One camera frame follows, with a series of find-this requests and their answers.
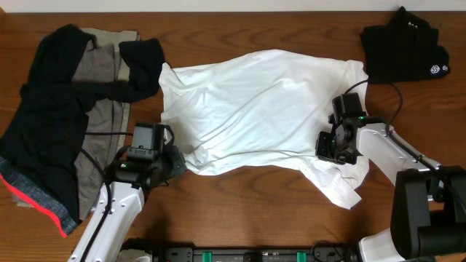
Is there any grey folded garment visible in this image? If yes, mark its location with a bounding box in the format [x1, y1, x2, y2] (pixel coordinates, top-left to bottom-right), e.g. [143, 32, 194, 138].
[72, 41, 122, 221]

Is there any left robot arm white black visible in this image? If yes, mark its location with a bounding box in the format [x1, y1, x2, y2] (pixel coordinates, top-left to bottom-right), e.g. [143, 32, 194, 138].
[69, 144, 186, 262]

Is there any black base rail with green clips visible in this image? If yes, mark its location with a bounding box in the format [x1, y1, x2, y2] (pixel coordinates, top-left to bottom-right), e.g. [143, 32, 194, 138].
[119, 239, 361, 262]

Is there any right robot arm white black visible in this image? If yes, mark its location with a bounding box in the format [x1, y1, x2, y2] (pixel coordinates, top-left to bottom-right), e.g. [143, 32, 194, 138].
[316, 116, 465, 261]

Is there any white t-shirt with green logo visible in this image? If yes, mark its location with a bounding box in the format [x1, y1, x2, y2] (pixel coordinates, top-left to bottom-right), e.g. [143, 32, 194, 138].
[159, 49, 368, 209]

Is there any black folded garment with logo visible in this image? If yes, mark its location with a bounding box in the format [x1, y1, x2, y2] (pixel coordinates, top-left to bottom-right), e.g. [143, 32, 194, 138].
[360, 7, 451, 84]

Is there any black garment with red trim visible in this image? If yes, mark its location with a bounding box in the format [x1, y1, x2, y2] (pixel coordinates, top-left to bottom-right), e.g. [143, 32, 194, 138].
[1, 25, 165, 237]

